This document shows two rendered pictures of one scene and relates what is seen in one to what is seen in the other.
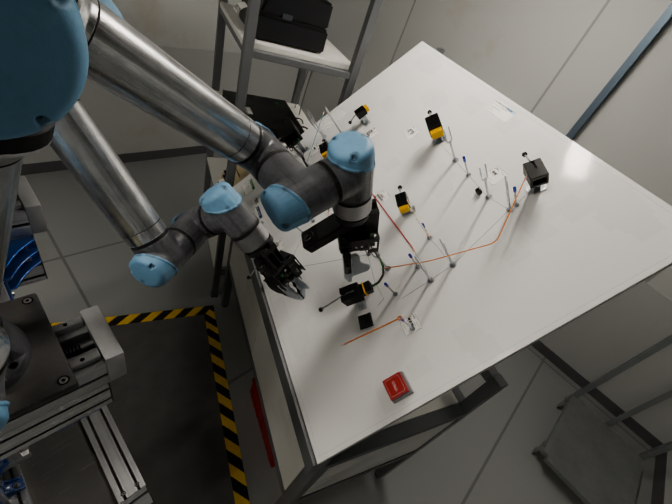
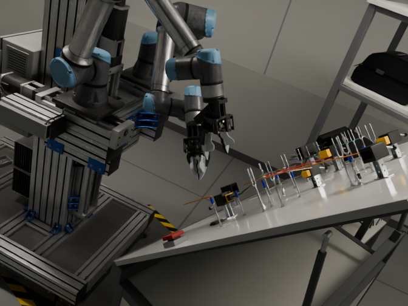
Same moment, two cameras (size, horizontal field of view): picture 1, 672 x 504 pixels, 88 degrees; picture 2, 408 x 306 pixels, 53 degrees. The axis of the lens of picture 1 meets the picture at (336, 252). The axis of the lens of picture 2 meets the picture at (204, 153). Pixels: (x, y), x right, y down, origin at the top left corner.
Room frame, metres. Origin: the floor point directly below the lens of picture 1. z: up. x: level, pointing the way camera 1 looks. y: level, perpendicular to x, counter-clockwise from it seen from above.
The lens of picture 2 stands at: (0.22, -1.23, 1.96)
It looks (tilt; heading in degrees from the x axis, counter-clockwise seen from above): 29 degrees down; 73
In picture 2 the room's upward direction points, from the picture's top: 18 degrees clockwise
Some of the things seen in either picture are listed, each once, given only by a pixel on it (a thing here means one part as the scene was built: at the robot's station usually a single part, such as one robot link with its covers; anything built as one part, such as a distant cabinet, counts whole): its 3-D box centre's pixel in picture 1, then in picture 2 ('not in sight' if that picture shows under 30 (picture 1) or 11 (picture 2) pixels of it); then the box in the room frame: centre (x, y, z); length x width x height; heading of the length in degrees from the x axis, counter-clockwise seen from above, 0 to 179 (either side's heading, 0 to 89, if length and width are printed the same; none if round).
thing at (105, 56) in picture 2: not in sight; (94, 64); (0.17, 0.46, 1.33); 0.13 x 0.12 x 0.14; 54
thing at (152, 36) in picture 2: not in sight; (153, 45); (0.43, 0.89, 1.33); 0.13 x 0.12 x 0.14; 1
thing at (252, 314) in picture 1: (246, 276); not in sight; (1.05, 0.33, 0.60); 0.55 x 0.02 x 0.39; 38
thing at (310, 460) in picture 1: (265, 292); (222, 218); (0.82, 0.18, 0.83); 1.18 x 0.05 x 0.06; 38
